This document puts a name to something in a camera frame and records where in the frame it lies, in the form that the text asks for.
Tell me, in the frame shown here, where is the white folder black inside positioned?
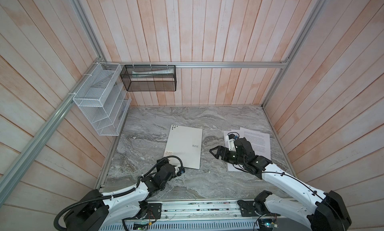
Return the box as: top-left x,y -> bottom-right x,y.
164,125 -> 203,170

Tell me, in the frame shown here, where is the black mesh basket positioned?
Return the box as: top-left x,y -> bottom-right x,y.
120,65 -> 177,92

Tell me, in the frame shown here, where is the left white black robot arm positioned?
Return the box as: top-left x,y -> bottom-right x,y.
54,159 -> 185,231

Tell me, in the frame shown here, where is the right green circuit board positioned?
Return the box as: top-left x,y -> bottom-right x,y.
258,219 -> 278,231

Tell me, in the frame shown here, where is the middle printed paper sheet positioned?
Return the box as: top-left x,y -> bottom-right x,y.
231,130 -> 240,136

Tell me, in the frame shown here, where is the aluminium front rail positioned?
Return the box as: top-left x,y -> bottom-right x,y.
74,198 -> 325,224

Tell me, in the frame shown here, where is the printed paper sheet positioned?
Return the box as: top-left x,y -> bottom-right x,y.
240,127 -> 271,159
231,130 -> 240,136
223,130 -> 240,172

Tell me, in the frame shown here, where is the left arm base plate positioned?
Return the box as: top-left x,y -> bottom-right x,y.
133,201 -> 162,220

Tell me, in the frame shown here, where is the green circuit board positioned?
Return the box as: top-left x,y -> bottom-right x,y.
258,219 -> 278,231
133,223 -> 150,231

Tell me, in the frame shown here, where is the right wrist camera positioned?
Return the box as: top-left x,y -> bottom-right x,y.
225,132 -> 240,151

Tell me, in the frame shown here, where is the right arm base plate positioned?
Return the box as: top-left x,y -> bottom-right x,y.
237,200 -> 280,217

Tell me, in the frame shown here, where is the horizontal aluminium wall bar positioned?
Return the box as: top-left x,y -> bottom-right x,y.
109,61 -> 288,68

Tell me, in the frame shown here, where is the paper inside black basket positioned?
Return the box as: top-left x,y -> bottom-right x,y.
132,68 -> 175,78

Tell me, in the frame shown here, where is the top printed paper sheet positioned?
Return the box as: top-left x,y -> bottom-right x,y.
240,127 -> 271,159

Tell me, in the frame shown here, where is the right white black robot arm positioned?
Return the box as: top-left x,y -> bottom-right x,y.
210,134 -> 352,231

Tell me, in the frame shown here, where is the bottom printed paper sheet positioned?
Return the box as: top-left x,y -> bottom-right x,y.
223,130 -> 240,172

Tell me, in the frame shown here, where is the white wire mesh organizer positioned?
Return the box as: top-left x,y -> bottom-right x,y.
73,62 -> 132,136

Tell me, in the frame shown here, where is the left green circuit board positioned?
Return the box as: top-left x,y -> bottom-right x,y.
133,223 -> 150,231

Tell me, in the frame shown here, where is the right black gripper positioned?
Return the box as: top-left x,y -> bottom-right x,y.
209,145 -> 245,166

